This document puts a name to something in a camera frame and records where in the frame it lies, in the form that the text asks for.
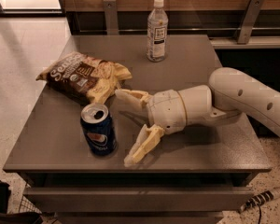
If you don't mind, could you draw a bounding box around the clear plastic water bottle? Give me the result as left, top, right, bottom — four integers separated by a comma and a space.
147, 0, 169, 62

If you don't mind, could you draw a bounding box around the left metal bracket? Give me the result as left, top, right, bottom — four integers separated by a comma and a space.
103, 0, 119, 35

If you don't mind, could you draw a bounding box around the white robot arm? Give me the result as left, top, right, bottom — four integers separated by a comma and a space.
115, 67, 280, 167

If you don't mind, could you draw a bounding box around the metal bracket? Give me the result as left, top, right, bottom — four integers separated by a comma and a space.
237, 0, 265, 45
103, 0, 119, 35

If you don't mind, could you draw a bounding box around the grey cabinet with drawers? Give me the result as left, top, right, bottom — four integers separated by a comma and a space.
5, 35, 271, 224

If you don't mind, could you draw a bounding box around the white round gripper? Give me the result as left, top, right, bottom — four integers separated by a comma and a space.
115, 89, 186, 167

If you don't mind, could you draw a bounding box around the blue pepsi can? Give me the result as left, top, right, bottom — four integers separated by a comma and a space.
80, 104, 117, 156

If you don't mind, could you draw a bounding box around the right metal bracket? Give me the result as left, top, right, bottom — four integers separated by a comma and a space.
237, 0, 265, 45

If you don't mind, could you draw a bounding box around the brown and yellow chip bag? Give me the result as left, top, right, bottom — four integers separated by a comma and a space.
36, 51, 133, 104

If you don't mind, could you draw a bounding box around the wire basket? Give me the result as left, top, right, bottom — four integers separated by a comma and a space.
18, 195, 41, 214

